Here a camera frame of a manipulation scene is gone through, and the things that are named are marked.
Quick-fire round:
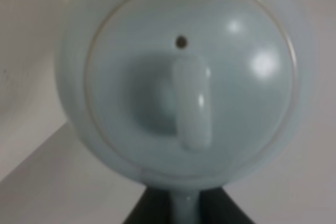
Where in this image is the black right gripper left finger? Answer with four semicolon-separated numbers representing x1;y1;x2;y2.
123;187;179;224

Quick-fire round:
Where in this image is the light blue porcelain teapot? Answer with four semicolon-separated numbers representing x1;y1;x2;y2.
55;0;314;223

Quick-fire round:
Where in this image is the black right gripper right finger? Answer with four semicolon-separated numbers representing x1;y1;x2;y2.
195;187;255;224

